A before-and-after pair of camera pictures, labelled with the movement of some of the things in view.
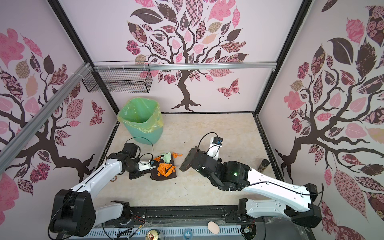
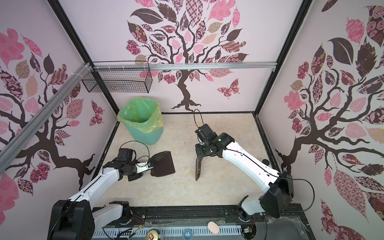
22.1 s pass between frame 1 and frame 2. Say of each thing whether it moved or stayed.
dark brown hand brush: moved
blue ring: stayed
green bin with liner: stayed
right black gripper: moved
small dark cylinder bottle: stayed
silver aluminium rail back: stayed
